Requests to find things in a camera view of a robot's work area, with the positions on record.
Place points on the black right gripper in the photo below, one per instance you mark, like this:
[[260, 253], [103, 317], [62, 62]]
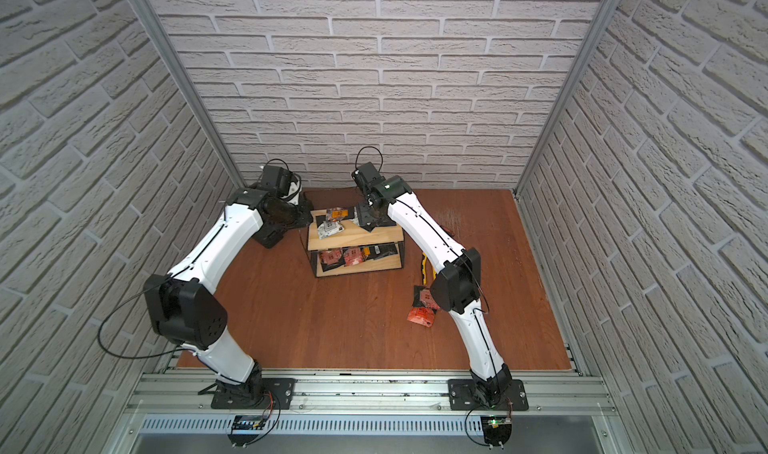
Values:
[[364, 213]]

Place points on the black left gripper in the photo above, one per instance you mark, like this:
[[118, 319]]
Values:
[[300, 216]]

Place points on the red tea bag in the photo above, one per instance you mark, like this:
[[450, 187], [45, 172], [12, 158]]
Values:
[[422, 298], [421, 316], [353, 256]]

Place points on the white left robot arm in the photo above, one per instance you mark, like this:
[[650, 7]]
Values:
[[181, 303]]

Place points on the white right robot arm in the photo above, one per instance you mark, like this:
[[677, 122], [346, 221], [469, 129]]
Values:
[[457, 285]]

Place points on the black tea bag lower shelf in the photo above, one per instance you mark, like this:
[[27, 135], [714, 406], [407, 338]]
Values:
[[378, 251]]

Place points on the red tea bag lower shelf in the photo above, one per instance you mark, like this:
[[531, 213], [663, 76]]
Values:
[[331, 259]]

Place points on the left controller board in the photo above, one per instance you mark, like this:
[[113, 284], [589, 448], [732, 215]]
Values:
[[248, 429]]

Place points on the controller board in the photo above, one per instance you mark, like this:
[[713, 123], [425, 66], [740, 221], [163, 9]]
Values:
[[496, 431], [248, 429]]

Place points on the right controller board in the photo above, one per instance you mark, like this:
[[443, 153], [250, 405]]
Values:
[[496, 431]]

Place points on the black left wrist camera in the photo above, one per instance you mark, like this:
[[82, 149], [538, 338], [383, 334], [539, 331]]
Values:
[[279, 181]]

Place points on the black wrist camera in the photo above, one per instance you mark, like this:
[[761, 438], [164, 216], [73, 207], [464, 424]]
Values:
[[279, 181], [366, 176]]

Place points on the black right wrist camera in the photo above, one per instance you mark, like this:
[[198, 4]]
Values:
[[366, 176]]

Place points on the wooden two-tier wire shelf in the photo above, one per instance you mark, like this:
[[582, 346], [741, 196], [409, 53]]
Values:
[[353, 235]]

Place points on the yellow handled pliers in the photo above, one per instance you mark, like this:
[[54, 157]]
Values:
[[428, 273]]

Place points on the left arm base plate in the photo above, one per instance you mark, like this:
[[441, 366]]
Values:
[[258, 394]]

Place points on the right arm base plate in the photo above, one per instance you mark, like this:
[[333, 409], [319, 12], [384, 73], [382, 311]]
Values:
[[466, 395]]

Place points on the aluminium mounting rail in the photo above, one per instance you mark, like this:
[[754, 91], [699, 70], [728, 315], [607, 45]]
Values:
[[380, 392]]

